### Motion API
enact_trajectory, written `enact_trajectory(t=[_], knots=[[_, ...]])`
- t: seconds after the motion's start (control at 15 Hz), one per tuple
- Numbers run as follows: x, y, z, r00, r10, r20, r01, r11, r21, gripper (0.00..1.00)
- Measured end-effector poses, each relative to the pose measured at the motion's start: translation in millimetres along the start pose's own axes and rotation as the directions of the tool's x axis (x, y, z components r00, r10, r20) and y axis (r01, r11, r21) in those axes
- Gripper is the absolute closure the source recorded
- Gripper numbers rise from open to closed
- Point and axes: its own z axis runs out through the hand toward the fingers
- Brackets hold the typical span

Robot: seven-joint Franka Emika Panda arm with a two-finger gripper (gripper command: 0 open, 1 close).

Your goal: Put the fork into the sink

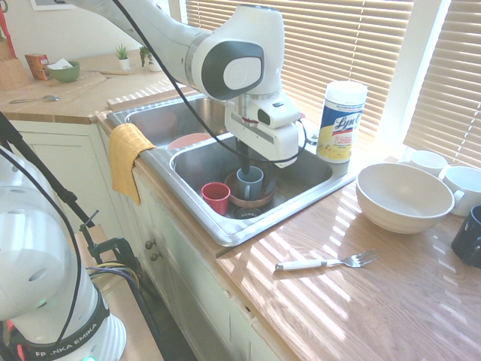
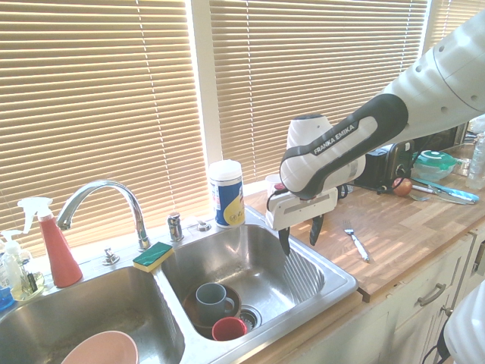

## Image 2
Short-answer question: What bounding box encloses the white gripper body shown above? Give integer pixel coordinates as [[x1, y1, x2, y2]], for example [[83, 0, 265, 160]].
[[264, 187, 339, 230]]

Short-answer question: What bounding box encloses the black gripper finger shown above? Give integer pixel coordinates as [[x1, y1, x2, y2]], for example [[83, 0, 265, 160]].
[[278, 226, 293, 256], [309, 215, 325, 246]]

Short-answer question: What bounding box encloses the silver metal fork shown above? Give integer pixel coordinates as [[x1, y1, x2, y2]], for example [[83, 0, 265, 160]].
[[343, 219, 371, 264]]

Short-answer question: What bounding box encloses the stainless steel double sink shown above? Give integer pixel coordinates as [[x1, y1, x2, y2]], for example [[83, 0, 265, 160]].
[[0, 202, 360, 364]]

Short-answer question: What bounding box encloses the sink drain strainer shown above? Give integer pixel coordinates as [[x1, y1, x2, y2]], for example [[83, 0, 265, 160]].
[[239, 306, 263, 328]]

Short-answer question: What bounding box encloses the white ceramic mug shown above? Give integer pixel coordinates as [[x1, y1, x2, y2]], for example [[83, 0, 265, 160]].
[[264, 174, 284, 196]]

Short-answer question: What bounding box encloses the Lysol wipes canister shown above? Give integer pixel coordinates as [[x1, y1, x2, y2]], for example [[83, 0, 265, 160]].
[[209, 159, 246, 230]]

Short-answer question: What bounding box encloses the grey mug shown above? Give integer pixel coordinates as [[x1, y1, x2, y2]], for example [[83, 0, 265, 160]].
[[195, 282, 236, 322]]

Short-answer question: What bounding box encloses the red apple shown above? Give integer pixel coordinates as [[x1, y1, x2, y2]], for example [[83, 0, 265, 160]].
[[393, 177, 413, 196]]

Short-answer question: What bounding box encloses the black and steel toaster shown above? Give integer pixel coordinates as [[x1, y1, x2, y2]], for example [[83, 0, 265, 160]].
[[354, 140, 416, 190]]

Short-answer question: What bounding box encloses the red plastic cup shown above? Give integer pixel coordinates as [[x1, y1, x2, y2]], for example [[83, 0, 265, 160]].
[[211, 317, 248, 342]]

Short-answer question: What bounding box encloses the brown wooden bowl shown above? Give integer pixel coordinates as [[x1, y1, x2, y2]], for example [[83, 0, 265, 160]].
[[183, 284, 243, 331]]

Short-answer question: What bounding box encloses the white kitchen cabinet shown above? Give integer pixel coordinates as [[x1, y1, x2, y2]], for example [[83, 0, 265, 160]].
[[242, 227, 485, 364]]

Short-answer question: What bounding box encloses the green and yellow sponge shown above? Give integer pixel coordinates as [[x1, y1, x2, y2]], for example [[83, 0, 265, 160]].
[[132, 241, 174, 273]]

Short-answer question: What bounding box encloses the green lid salad container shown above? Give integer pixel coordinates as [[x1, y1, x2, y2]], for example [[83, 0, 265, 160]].
[[411, 149, 463, 182]]

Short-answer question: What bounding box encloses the beige window blind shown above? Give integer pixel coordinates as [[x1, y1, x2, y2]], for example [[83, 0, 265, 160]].
[[0, 0, 208, 259], [208, 0, 429, 183], [427, 0, 485, 50]]

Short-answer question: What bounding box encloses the teal knife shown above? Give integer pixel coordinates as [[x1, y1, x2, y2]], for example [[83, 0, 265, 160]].
[[411, 177, 480, 206]]

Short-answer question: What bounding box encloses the stainless microwave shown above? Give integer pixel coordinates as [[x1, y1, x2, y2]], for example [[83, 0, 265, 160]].
[[415, 121, 470, 152]]

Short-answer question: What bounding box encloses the chrome gooseneck faucet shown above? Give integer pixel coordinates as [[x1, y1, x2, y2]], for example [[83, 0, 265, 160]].
[[55, 180, 152, 251]]

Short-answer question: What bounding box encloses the clear water bottle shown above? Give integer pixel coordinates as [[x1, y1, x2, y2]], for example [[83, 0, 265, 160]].
[[465, 132, 485, 190]]

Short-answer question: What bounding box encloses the pink bowl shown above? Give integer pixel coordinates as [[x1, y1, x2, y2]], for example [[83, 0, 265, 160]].
[[60, 330, 139, 364]]

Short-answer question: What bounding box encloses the red spray bottle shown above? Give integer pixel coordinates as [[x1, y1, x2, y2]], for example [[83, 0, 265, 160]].
[[17, 196, 83, 288]]

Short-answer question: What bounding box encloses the yellowish clear soap bottle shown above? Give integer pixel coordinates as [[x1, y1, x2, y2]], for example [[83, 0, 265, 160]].
[[11, 265, 47, 303]]

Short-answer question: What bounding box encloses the clear pump soap bottle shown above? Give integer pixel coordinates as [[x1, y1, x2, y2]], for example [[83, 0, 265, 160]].
[[0, 229, 23, 295]]

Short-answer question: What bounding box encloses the blue liquid bottle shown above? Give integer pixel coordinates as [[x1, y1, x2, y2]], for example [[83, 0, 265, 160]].
[[0, 286, 16, 312]]

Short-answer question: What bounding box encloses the chrome faucet handle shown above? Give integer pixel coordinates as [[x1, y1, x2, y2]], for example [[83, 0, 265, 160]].
[[167, 212, 186, 243]]

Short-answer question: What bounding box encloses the brass drawer handle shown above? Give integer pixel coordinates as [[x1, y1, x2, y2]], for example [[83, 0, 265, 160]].
[[418, 282, 447, 306]]

